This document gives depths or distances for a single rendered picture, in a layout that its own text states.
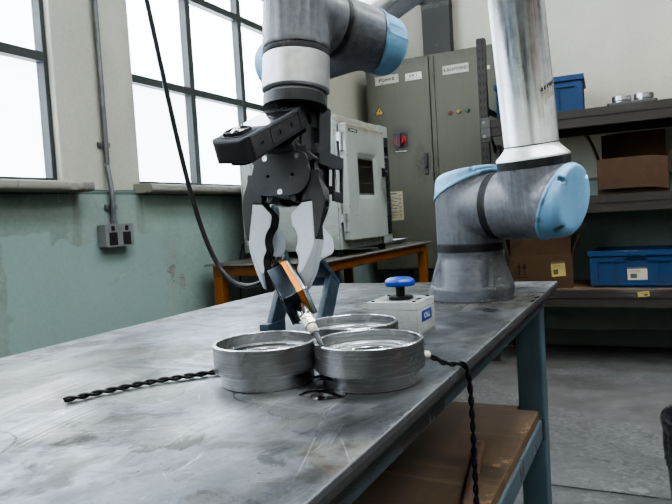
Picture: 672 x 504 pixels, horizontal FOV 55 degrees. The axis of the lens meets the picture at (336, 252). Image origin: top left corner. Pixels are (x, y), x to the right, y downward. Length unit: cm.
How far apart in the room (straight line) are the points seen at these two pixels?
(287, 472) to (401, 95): 434
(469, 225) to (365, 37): 45
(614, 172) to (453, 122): 114
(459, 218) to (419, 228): 347
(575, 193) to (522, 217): 9
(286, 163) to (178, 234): 232
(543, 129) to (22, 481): 85
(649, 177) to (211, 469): 373
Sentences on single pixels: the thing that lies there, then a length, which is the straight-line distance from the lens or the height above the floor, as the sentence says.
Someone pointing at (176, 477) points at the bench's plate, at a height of 80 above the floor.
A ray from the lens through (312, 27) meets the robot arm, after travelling 72.
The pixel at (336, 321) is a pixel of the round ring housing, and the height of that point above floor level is 83.
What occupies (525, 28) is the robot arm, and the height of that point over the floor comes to 123.
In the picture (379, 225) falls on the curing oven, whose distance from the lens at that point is 323.
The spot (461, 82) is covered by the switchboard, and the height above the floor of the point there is 182.
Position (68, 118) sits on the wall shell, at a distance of 263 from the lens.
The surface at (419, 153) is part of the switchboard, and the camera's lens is 459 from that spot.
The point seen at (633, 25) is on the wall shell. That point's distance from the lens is 472.
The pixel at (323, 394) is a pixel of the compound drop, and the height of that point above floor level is 80.
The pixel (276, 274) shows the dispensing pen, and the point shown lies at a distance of 66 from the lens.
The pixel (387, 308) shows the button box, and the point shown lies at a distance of 83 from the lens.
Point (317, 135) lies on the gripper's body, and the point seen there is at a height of 105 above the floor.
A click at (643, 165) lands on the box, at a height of 115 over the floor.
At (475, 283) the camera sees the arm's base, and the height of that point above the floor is 83.
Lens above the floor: 96
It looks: 3 degrees down
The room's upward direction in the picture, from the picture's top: 3 degrees counter-clockwise
